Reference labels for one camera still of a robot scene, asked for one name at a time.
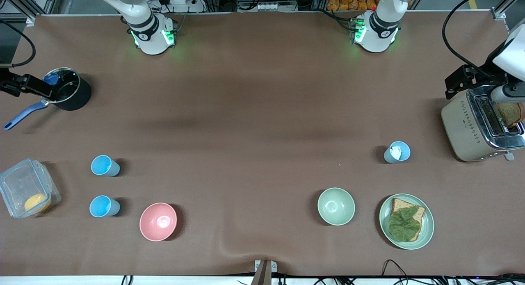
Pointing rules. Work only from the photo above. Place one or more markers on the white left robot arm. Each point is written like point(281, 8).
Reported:
point(379, 28)

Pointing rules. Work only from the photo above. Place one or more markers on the pale green plate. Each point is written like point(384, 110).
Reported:
point(426, 229)

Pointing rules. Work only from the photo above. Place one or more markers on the glass pot lid blue knob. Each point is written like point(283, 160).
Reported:
point(61, 84)

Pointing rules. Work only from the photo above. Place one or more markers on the green lettuce leaf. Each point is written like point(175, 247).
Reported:
point(404, 224)

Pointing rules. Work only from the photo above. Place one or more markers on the white filling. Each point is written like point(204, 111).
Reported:
point(396, 152)

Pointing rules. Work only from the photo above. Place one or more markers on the brown bread slice with lettuce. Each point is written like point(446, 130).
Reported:
point(400, 204)

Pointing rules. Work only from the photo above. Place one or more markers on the orange round food piece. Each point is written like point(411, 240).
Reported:
point(36, 203)

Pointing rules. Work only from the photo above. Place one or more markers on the beige and chrome toaster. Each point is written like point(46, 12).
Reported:
point(461, 129)

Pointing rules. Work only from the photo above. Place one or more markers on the clear plastic food container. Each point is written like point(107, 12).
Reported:
point(22, 182)

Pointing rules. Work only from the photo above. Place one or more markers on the blue cup with white filling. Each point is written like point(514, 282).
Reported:
point(404, 150)

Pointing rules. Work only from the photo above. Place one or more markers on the metal table edge bracket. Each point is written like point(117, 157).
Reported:
point(264, 270)

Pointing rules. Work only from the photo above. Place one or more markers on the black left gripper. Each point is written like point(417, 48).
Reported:
point(485, 73)

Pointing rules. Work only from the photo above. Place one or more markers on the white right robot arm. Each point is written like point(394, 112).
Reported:
point(144, 22)

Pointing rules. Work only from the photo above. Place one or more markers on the pink bowl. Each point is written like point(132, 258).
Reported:
point(158, 221)

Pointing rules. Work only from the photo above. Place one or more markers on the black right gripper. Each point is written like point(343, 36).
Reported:
point(8, 85)

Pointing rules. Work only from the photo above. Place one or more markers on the pale green bowl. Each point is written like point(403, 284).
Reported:
point(336, 206)

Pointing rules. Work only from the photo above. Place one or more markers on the brown toast slice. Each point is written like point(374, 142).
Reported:
point(510, 112)

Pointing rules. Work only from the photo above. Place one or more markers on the blue plastic cup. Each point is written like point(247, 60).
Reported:
point(102, 206)
point(103, 165)

